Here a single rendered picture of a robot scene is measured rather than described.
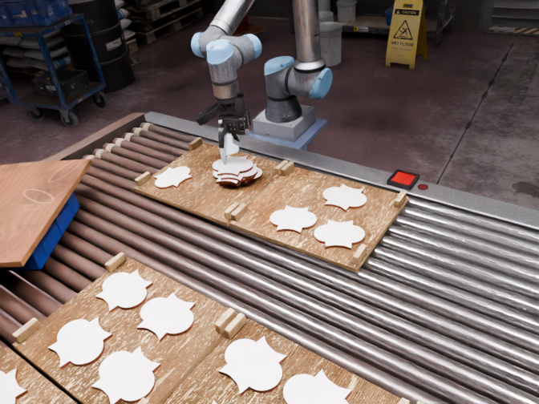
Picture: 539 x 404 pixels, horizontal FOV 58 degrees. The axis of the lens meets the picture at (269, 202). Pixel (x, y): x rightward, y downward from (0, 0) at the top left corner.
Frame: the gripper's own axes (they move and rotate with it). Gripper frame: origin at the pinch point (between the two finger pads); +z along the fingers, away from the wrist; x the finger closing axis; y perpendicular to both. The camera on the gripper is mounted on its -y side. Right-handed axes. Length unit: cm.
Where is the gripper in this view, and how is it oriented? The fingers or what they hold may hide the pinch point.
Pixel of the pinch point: (230, 153)
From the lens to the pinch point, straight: 155.8
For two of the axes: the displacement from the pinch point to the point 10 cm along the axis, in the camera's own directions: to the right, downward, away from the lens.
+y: 9.7, 0.6, -2.5
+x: 2.3, -5.9, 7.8
